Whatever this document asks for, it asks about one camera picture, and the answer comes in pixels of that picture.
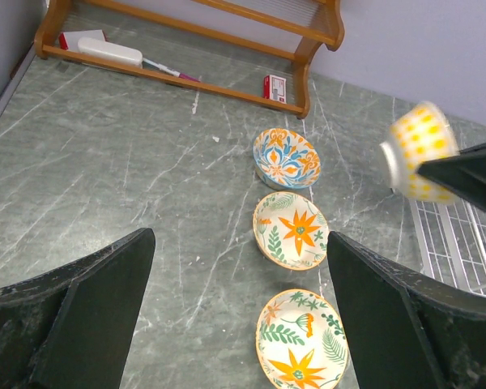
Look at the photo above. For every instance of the wooden shelf rack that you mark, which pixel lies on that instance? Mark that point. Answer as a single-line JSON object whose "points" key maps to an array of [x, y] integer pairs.
{"points": [[270, 38]]}

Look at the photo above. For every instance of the white wire dish rack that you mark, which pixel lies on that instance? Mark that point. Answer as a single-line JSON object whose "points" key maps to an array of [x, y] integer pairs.
{"points": [[452, 241]]}

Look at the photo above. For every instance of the red white small box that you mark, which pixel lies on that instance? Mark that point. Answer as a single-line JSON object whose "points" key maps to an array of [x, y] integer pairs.
{"points": [[275, 88]]}

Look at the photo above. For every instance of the yellow sun pattern bowl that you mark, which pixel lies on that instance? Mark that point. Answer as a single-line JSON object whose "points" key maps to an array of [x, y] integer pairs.
{"points": [[423, 134]]}

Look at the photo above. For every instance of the white plastic case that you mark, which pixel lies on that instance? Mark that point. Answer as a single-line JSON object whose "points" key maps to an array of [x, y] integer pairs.
{"points": [[110, 51]]}

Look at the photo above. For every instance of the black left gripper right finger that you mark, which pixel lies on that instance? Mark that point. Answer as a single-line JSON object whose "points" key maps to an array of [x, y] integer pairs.
{"points": [[404, 329]]}

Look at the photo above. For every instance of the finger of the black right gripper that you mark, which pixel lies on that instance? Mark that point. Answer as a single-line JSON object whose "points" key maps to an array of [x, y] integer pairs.
{"points": [[464, 175]]}

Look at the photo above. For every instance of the blue orange floral bowl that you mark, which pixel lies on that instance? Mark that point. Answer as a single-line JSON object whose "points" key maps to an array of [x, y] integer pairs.
{"points": [[285, 160]]}

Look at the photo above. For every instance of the orange flower green leaf bowl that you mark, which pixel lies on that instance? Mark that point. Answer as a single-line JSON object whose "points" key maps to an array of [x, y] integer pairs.
{"points": [[290, 230]]}

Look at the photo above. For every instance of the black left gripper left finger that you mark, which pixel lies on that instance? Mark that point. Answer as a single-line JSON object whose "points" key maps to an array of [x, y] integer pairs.
{"points": [[72, 327]]}

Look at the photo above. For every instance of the green fern orange flower bowl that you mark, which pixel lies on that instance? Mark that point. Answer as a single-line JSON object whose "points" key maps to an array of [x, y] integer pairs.
{"points": [[300, 341]]}

